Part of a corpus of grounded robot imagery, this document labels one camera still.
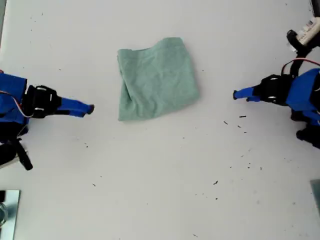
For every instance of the wide steel plate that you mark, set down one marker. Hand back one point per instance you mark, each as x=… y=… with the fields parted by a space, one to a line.
x=11 y=217

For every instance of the black camera stalk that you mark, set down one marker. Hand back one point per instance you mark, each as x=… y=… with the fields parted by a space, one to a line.
x=297 y=57

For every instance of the green t-shirt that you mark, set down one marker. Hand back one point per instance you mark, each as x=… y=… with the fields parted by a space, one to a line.
x=157 y=80

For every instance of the white labelled camera box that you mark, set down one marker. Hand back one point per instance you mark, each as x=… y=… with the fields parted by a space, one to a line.
x=308 y=31

